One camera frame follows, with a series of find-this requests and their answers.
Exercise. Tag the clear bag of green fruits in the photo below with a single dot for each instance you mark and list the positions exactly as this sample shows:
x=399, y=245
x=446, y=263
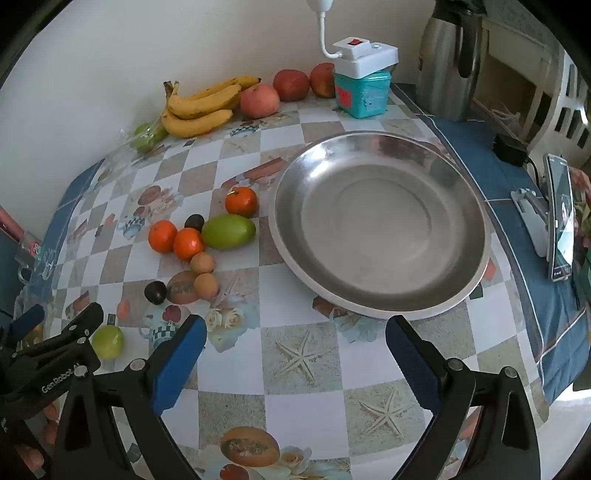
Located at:
x=146, y=137

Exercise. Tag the large green mango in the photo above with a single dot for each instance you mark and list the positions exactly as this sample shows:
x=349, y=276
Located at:
x=228, y=231

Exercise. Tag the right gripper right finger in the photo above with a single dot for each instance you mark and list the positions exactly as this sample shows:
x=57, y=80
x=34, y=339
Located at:
x=504, y=443

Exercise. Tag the small green fruit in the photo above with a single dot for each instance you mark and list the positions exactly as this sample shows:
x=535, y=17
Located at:
x=108, y=342

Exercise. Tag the bottom yellow banana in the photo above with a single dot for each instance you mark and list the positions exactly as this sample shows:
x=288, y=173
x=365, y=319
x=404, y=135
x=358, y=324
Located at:
x=187, y=128

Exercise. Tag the red apple right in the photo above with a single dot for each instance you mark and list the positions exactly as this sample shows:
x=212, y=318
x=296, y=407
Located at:
x=322, y=80

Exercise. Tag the checkered printed tablecloth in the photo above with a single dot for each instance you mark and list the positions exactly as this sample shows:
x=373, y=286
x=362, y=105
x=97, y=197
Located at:
x=288, y=386

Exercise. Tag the glass mug with logo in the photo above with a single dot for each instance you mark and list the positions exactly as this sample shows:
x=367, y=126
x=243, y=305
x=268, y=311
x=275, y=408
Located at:
x=34, y=259

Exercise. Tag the smartphone on stand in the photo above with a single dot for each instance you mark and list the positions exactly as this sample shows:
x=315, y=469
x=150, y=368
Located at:
x=561, y=218

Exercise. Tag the steel thermos jug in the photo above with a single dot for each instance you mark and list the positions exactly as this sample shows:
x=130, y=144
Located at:
x=449, y=60

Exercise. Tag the pink apple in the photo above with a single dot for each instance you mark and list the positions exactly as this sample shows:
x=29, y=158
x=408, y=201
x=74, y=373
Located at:
x=259, y=101

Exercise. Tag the teal plastic box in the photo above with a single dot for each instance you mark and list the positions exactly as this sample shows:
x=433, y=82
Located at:
x=365, y=97

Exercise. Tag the top yellow banana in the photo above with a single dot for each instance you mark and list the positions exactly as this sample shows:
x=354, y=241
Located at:
x=244, y=82

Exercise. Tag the black power adapter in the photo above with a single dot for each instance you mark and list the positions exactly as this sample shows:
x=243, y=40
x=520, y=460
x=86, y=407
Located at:
x=510, y=150

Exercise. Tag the steel round basin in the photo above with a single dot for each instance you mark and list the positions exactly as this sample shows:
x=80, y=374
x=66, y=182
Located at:
x=380, y=225

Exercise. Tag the yellow banana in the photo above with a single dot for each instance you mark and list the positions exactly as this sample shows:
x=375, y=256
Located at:
x=187, y=108
x=244, y=82
x=187, y=128

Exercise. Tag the red apple middle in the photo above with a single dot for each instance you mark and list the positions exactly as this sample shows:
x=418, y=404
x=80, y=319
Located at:
x=291, y=85

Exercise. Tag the orange tangerine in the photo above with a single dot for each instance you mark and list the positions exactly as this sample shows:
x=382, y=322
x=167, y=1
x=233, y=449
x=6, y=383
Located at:
x=241, y=201
x=187, y=243
x=161, y=236

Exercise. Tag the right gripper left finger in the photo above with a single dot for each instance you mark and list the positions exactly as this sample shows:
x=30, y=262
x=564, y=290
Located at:
x=89, y=445

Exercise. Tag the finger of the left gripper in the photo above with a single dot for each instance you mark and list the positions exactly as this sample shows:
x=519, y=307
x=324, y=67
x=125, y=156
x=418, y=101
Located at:
x=35, y=376
x=28, y=321

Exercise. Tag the dark plum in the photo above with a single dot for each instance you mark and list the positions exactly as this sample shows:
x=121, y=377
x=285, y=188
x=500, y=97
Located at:
x=195, y=222
x=155, y=292

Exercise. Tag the blue tablecloth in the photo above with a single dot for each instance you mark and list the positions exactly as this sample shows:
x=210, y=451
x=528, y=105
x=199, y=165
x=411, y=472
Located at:
x=556, y=314

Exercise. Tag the middle yellow banana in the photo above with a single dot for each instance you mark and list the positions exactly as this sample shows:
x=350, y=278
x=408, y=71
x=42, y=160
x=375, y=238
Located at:
x=187, y=108

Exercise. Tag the red apple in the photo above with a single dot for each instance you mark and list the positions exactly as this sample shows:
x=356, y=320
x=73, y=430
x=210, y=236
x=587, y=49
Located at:
x=291, y=85
x=322, y=80

